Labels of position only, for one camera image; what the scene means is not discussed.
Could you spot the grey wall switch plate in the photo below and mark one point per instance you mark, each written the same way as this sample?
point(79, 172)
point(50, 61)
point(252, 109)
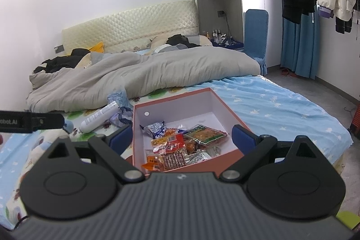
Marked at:
point(59, 48)

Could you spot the blue fruit print bed sheet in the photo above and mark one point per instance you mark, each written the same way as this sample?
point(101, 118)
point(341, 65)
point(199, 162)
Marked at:
point(281, 116)

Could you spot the yellow cloth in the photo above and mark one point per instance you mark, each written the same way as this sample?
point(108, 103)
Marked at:
point(97, 48)

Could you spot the orange snack packet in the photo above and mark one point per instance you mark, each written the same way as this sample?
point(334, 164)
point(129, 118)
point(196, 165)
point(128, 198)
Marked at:
point(152, 164)

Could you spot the cream pillow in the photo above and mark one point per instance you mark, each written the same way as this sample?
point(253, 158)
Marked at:
point(85, 60)

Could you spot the cream quilted headboard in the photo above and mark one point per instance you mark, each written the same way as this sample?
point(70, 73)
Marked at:
point(126, 23)

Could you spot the dark blue crumpled wrapper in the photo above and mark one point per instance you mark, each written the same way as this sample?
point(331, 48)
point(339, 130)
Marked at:
point(122, 116)

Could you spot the red clear snack packet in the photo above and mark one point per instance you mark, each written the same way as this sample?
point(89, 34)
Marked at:
point(168, 147)

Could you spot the white plush penguin toy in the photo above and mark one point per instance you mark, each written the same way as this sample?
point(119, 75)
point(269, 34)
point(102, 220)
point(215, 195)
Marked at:
point(42, 150)

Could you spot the pile of snack packets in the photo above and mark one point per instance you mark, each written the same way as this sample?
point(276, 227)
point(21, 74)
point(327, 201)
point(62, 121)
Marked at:
point(180, 144)

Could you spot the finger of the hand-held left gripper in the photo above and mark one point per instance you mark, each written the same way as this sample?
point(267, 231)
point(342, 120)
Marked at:
point(49, 122)

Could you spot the pink cardboard box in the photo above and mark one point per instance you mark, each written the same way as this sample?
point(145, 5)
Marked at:
point(182, 105)

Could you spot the light blue crumpled plastic bag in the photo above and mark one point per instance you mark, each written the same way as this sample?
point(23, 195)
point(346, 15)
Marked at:
point(118, 98)

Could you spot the blue curtain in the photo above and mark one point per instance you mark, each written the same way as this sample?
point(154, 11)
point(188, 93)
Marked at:
point(298, 51)

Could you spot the clear brown snack packet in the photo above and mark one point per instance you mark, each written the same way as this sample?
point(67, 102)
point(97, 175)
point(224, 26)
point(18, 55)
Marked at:
point(205, 136)

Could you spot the large black clothes heap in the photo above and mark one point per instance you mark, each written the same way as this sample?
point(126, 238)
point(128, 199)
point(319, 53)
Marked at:
point(62, 61)

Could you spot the blue nightstand tray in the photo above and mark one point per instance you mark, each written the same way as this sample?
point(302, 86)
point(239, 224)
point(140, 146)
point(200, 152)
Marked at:
point(227, 45)

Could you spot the small black clothes heap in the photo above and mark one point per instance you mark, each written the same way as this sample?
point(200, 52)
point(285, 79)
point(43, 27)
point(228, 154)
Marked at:
point(180, 40)

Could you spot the group of cosmetic bottles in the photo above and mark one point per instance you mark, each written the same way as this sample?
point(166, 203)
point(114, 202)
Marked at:
point(218, 36)

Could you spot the grey duvet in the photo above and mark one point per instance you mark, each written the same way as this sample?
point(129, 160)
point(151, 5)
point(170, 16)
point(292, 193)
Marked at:
point(168, 71)

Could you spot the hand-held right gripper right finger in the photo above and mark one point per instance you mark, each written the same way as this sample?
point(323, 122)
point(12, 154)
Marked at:
point(243, 136)

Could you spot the blue covered chair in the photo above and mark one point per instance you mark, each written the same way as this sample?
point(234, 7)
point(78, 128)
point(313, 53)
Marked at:
point(256, 32)

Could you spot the red slippers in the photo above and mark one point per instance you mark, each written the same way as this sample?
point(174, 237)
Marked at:
point(289, 73)

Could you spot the white spray bottle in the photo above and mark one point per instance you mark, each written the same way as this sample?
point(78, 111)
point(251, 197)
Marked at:
point(98, 117)

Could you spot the black wall socket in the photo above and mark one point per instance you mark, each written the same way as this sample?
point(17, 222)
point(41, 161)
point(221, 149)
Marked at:
point(221, 14)

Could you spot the blue white snack packet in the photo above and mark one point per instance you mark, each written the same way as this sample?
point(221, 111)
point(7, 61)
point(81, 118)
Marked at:
point(156, 130)

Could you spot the red striped object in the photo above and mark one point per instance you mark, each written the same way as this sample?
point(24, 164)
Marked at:
point(355, 122)

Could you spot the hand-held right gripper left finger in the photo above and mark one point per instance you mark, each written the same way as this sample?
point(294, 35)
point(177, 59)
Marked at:
point(121, 139)

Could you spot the yellow green object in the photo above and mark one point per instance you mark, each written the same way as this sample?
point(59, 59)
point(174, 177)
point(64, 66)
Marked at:
point(347, 219)

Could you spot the brown striped snack packet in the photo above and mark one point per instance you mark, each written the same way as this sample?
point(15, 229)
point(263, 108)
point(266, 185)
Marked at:
point(174, 161)

